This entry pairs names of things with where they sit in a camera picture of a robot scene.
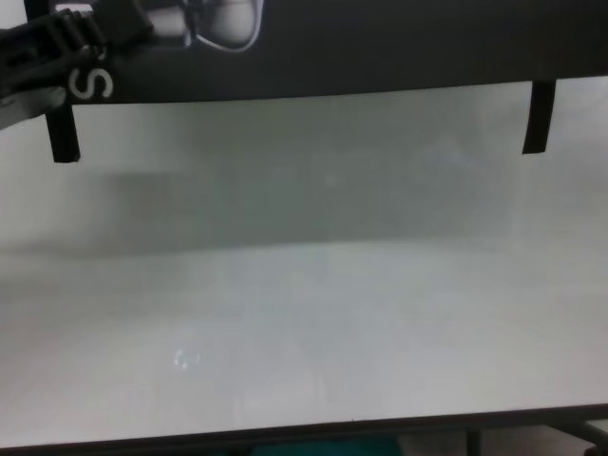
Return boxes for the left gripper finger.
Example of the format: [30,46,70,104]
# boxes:
[0,86,68,133]
[0,0,157,105]

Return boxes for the black robot print poster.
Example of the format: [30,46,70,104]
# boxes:
[55,0,608,108]

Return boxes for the black tape strip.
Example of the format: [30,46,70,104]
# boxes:
[27,0,82,164]
[521,80,558,157]

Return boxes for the black table frame bar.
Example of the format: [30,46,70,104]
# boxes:
[553,420,608,456]

